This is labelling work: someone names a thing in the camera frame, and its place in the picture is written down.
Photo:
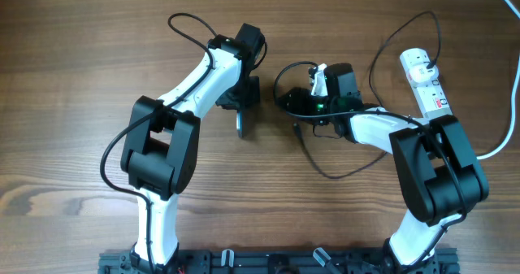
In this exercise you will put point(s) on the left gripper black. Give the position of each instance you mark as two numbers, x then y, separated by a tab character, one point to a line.
253	96

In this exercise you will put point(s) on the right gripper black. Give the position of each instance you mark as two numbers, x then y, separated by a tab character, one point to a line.
301	97

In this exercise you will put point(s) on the teal Samsung Galaxy smartphone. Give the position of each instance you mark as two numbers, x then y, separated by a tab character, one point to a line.
240	123

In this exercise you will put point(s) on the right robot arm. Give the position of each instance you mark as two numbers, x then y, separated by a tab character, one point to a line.
439	174

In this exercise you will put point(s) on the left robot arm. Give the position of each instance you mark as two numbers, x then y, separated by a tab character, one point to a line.
160	154

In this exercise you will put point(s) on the white USB charger plug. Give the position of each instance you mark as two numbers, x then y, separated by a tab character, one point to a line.
421	73

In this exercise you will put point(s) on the white power strip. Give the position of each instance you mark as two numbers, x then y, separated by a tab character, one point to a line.
430	97

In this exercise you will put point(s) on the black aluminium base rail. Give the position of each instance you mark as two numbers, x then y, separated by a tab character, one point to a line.
280	262

